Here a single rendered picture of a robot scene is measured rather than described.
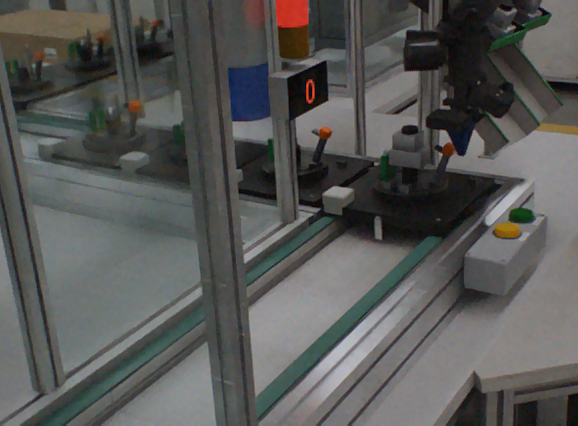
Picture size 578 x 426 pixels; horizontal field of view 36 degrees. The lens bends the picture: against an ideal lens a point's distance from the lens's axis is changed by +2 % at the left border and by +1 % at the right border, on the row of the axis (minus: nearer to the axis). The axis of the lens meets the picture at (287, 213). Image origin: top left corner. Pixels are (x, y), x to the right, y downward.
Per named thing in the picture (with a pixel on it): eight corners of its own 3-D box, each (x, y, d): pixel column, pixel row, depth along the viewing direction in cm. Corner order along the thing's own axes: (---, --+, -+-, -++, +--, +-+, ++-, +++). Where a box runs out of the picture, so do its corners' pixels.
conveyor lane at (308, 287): (492, 231, 170) (494, 183, 166) (246, 495, 106) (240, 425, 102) (362, 207, 185) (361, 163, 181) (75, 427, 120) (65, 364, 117)
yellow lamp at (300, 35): (315, 52, 143) (313, 22, 142) (299, 59, 140) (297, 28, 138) (289, 50, 146) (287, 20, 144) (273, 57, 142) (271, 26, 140)
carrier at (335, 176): (374, 170, 180) (373, 111, 175) (315, 212, 161) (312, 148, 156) (276, 155, 192) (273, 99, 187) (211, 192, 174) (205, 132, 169)
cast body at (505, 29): (509, 40, 172) (525, 8, 168) (499, 46, 169) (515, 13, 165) (474, 19, 175) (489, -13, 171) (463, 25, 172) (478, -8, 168)
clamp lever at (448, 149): (443, 180, 159) (458, 146, 155) (438, 184, 158) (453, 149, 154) (426, 171, 161) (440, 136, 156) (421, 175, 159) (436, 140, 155)
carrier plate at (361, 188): (494, 188, 167) (495, 178, 166) (444, 236, 148) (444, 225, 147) (381, 171, 179) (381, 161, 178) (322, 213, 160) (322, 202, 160)
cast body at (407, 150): (430, 162, 161) (431, 125, 158) (420, 169, 157) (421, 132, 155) (389, 156, 165) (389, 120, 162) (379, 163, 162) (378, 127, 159)
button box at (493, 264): (546, 245, 154) (548, 213, 152) (504, 297, 138) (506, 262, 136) (506, 238, 158) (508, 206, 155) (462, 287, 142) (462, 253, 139)
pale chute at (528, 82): (549, 116, 193) (564, 104, 190) (519, 132, 185) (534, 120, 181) (472, 18, 198) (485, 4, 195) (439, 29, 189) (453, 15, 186)
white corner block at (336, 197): (355, 208, 162) (355, 188, 160) (344, 217, 158) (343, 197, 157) (333, 204, 164) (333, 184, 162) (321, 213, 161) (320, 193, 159)
